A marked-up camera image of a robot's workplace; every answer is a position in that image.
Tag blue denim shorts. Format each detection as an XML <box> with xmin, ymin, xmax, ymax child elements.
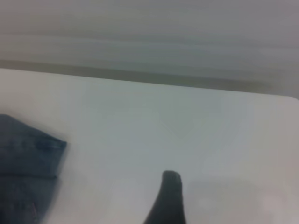
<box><xmin>0</xmin><ymin>113</ymin><xmax>68</xmax><ymax>224</ymax></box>

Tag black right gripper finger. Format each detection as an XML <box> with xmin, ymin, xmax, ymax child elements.
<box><xmin>142</xmin><ymin>170</ymin><xmax>188</xmax><ymax>224</ymax></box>

